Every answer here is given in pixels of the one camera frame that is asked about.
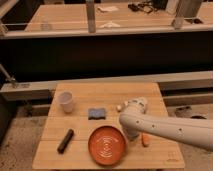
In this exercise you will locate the orange carrot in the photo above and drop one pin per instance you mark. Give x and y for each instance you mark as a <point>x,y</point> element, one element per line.
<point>145,139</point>

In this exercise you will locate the grey metal post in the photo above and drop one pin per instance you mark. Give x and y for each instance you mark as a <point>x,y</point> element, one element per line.
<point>90,9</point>
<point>184,12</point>

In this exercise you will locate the orange ceramic bowl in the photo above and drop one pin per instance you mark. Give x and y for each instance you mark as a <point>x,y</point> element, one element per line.
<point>106,145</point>

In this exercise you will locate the clear plastic cup far table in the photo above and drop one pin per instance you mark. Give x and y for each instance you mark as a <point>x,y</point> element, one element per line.
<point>45,26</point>

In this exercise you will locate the blue sponge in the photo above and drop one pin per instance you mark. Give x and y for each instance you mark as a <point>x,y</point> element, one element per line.
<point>96,113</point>

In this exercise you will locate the white paper on far table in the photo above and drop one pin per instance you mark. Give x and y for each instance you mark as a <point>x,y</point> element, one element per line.
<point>107,9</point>

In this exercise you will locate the white plastic cup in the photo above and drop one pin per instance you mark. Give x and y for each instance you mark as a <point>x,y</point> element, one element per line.
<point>65,99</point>

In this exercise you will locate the white plastic bottle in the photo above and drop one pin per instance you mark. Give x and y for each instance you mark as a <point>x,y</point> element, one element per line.
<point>120,107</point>

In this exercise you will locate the white crumpled paper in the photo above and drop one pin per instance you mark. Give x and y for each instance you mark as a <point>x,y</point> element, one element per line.
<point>110,24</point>

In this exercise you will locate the metal clamp on rail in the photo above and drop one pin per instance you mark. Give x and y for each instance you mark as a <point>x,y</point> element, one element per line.
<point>9,78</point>

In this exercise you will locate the grey metal post right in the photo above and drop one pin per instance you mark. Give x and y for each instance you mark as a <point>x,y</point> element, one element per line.
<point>184,12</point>

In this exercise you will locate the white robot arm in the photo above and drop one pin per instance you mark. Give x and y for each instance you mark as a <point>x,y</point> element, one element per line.
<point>195,132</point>

